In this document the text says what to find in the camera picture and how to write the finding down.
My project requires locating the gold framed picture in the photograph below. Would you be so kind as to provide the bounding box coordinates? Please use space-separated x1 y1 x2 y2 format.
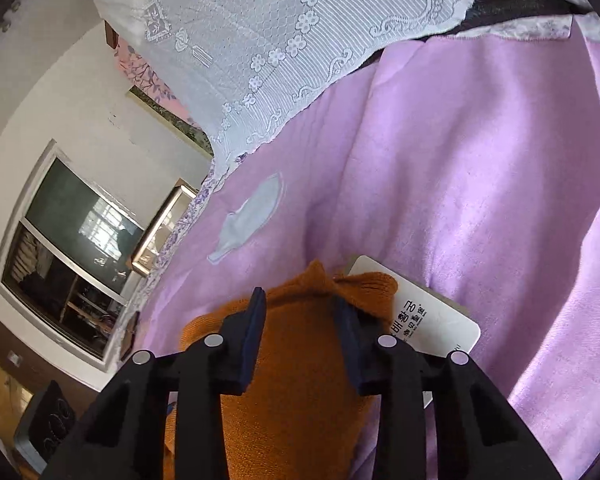
130 180 201 276

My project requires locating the white framed window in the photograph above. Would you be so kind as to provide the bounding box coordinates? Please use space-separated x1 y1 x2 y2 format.
0 140 151 371

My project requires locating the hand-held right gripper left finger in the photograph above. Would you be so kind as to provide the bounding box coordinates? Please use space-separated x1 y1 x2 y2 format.
40 286 268 480

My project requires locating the white label card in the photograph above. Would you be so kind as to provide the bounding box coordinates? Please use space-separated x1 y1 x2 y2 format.
345 255 482 406

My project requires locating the white lace cloth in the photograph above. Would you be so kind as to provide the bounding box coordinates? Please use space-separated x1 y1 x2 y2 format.
90 0 561 161

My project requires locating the purple floral bedsheet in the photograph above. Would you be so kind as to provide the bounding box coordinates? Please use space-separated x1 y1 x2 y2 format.
112 157 218 361

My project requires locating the dark cloth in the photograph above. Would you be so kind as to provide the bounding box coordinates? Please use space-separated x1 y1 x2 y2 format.
450 0 593 36

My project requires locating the purple printed blanket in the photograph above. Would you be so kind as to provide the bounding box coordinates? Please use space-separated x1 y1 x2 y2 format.
107 15 600 480

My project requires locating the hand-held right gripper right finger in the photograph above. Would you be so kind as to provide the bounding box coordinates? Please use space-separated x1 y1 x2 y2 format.
332 296 563 480

